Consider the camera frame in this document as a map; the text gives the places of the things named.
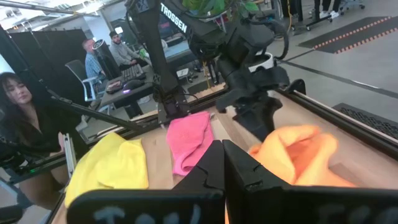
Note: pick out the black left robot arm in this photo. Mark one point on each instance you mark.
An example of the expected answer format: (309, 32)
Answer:
(155, 46)

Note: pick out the black overhead rig frame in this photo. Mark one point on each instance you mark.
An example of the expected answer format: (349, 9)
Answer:
(93, 113)

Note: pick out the yellow microfiber towel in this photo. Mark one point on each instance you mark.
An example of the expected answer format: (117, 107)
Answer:
(109, 165)

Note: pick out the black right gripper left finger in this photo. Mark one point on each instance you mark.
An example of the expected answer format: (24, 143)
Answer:
(186, 205)

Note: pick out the orange microfiber towel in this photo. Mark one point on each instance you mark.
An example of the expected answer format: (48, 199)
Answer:
(280, 155)

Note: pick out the pink microfiber towel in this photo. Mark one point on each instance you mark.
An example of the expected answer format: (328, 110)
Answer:
(186, 140)

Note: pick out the black orange-striped floor mat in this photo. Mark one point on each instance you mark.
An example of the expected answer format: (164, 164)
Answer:
(351, 34)

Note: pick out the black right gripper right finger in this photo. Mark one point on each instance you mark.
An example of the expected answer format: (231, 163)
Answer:
(280, 205)

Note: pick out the black cylinder device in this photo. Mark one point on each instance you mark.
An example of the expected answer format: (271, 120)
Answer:
(107, 62)

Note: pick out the person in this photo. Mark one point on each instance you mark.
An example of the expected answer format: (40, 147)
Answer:
(122, 53)
(21, 93)
(93, 65)
(325, 6)

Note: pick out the white office chair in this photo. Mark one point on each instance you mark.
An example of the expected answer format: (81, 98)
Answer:
(76, 70)

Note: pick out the black room partition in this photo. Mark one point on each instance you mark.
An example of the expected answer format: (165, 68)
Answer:
(53, 53)

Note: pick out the black mesh computer tower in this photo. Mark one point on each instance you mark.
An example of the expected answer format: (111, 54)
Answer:
(370, 121)

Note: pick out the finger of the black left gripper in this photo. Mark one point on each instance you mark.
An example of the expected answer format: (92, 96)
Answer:
(267, 118)
(244, 119)

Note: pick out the green leafy indoor tree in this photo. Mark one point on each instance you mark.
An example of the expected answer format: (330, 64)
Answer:
(214, 6)

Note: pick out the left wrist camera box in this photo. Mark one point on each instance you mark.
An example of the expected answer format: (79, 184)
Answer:
(248, 40)

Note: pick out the white plant pot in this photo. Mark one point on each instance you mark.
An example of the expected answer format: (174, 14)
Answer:
(264, 63)

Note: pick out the black computer mouse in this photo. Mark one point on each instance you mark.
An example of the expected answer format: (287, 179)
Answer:
(133, 84)

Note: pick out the black computer keyboard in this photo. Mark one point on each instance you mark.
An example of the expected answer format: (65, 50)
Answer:
(132, 73)

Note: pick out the grey office desk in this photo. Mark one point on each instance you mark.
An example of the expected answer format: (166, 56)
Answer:
(124, 96)

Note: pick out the black rolling stand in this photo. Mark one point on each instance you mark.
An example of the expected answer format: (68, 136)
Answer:
(300, 9)

